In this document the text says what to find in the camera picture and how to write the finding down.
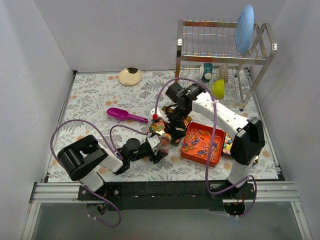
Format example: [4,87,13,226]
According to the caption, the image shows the dark tin pastel star candies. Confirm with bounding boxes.
[221,133,233,160]

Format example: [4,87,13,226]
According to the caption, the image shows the teal white bowl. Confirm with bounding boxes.
[198,62,213,83]

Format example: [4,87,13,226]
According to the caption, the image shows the floral table mat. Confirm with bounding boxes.
[46,70,280,183]

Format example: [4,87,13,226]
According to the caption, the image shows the black base bar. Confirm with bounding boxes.
[77,180,255,211]

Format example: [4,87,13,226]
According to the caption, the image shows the yellow green bowl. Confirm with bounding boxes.
[211,79,225,100]

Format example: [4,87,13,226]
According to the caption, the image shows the patterned beige bowl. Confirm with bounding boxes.
[218,63,229,83]

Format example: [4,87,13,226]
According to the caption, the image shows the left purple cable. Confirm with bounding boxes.
[50,119,151,228]

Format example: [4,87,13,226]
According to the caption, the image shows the cream plate black spot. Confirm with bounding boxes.
[118,67,143,86]

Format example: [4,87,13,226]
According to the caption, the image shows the orange tin of lollipops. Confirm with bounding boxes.
[180,122,226,167]

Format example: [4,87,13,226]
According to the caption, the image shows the purple plastic scoop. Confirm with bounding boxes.
[106,107,148,124]

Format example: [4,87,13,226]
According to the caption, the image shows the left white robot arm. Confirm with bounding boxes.
[57,133,168,200]

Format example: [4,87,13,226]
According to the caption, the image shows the aluminium frame rail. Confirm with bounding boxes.
[29,181,301,203]

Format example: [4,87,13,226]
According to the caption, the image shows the steel dish rack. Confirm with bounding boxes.
[174,19,278,111]

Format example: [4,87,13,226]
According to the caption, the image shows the blue plate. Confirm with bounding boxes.
[235,4,255,56]

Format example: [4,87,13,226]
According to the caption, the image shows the clear glass jar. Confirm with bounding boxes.
[158,135,171,155]

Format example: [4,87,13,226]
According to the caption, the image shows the dark tin translucent star candies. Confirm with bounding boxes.
[149,104,192,147]

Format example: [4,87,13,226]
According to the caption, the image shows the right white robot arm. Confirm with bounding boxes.
[165,82,265,199]

